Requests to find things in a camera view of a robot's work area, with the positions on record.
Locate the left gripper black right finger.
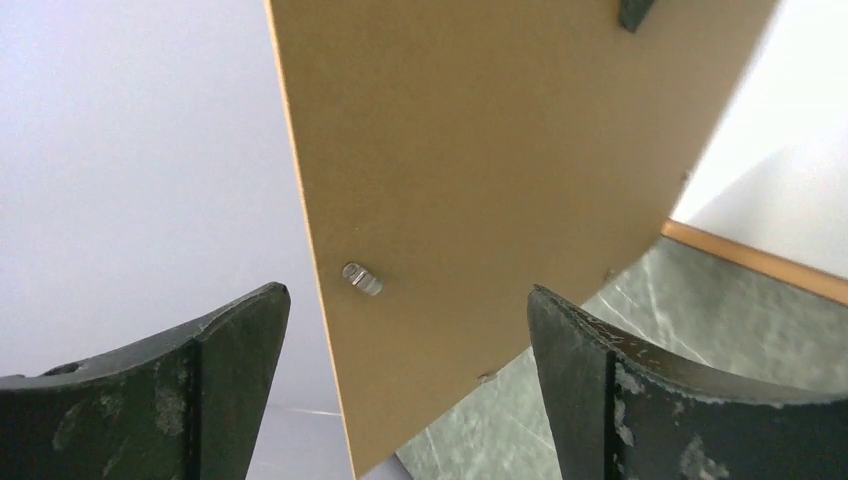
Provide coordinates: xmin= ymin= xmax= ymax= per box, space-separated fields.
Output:
xmin=527 ymin=286 xmax=847 ymax=479

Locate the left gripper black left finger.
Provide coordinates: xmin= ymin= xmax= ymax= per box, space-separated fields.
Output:
xmin=1 ymin=282 xmax=291 ymax=479

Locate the wooden picture frame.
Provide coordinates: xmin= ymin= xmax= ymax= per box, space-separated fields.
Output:
xmin=661 ymin=220 xmax=847 ymax=306

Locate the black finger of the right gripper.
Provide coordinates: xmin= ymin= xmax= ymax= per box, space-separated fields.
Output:
xmin=619 ymin=0 xmax=655 ymax=33

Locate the brown backing board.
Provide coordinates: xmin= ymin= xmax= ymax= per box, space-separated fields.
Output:
xmin=267 ymin=1 xmax=777 ymax=476

